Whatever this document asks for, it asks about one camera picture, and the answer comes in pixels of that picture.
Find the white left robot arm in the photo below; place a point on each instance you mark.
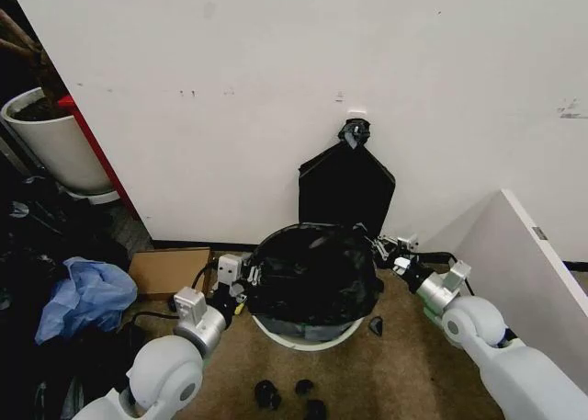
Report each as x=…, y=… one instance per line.
x=161, y=374

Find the black garbage bag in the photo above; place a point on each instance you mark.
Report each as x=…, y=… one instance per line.
x=317, y=273

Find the white round trash bin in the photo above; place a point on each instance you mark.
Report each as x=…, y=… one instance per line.
x=307, y=339

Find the white wall hook with tape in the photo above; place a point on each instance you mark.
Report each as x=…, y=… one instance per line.
x=354, y=128

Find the black plastic scrap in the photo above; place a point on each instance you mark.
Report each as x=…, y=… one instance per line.
x=267, y=393
x=376, y=326

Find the white plant pot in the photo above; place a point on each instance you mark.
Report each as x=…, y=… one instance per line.
x=59, y=149

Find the brown plant trunk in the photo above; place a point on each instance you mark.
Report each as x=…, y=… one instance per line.
x=32, y=57

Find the brown cardboard box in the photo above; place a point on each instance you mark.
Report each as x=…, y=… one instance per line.
x=170, y=270

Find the flat black hanging bag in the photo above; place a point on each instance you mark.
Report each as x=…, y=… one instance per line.
x=344, y=195

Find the white pot saucer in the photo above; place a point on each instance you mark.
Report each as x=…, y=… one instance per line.
x=94, y=196

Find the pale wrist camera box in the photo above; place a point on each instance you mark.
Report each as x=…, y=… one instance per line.
x=229, y=268
x=401, y=264

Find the white flat panel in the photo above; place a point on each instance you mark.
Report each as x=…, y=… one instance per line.
x=505, y=250

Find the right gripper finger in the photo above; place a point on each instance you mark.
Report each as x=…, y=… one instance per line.
x=408, y=243
x=384, y=248

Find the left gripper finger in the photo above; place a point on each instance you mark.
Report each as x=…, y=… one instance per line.
x=238, y=292
x=251, y=273

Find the crumpled blue plastic bag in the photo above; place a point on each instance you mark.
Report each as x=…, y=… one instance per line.
x=87, y=296

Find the pile of black bags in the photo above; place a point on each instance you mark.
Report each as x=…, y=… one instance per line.
x=27, y=236

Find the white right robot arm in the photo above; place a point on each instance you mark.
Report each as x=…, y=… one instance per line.
x=500, y=365

